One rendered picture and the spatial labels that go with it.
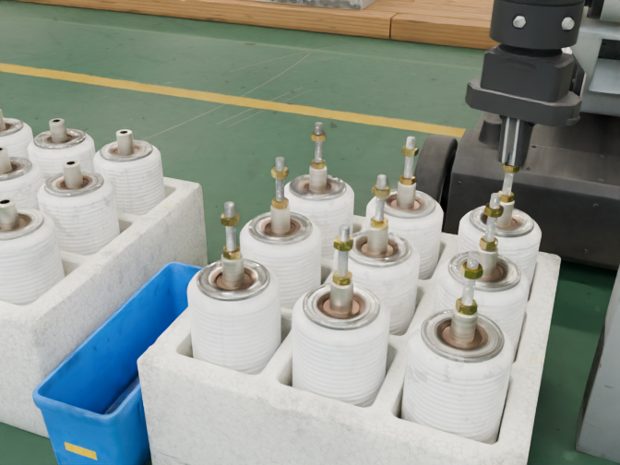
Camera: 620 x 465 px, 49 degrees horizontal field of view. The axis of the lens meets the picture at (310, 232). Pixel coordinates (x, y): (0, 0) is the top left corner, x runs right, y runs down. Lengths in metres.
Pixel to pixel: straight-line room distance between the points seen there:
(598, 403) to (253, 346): 0.41
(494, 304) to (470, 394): 0.12
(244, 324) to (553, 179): 0.63
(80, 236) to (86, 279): 0.08
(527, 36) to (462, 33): 1.90
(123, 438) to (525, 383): 0.43
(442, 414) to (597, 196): 0.58
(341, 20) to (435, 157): 1.61
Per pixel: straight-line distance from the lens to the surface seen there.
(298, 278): 0.79
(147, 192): 1.02
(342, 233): 0.62
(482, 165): 1.15
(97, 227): 0.93
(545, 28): 0.73
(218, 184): 1.49
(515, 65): 0.76
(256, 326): 0.70
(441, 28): 2.64
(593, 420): 0.90
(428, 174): 1.16
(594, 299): 1.22
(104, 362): 0.91
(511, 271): 0.75
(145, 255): 0.98
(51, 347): 0.86
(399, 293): 0.75
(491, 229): 0.72
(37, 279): 0.86
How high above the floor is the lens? 0.64
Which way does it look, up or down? 30 degrees down
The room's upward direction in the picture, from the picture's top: 1 degrees clockwise
